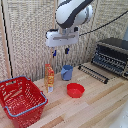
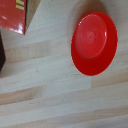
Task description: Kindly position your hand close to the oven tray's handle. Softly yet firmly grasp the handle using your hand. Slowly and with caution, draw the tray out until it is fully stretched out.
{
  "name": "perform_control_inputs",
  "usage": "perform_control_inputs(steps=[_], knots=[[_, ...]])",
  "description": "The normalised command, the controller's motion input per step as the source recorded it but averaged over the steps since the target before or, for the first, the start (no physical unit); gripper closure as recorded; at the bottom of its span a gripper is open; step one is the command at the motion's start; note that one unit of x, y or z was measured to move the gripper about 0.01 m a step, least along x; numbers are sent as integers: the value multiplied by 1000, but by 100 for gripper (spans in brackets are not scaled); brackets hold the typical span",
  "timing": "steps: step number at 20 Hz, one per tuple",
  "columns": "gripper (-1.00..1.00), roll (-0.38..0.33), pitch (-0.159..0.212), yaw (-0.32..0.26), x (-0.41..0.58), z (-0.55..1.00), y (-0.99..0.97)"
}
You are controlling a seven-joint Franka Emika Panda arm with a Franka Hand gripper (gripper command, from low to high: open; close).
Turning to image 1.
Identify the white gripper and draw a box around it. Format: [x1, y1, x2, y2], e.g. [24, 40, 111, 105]
[45, 28, 80, 59]

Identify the black oven tray rack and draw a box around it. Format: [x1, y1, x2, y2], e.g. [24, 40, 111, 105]
[77, 64, 111, 85]

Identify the black toaster oven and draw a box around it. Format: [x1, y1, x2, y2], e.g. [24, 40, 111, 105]
[90, 37, 128, 81]

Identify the blue plastic cup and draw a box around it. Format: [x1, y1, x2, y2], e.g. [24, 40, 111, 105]
[60, 64, 75, 82]

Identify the orange cardboard food box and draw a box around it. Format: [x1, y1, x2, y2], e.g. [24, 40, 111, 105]
[44, 63, 56, 94]

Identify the woven folding screen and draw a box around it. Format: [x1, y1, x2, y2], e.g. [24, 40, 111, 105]
[0, 0, 128, 83]

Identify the red plastic bowl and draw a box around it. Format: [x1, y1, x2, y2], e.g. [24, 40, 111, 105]
[66, 82, 86, 99]

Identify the red plastic shopping basket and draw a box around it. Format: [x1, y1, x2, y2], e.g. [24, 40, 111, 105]
[0, 75, 49, 128]

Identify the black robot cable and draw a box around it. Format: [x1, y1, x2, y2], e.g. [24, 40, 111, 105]
[78, 9, 128, 37]

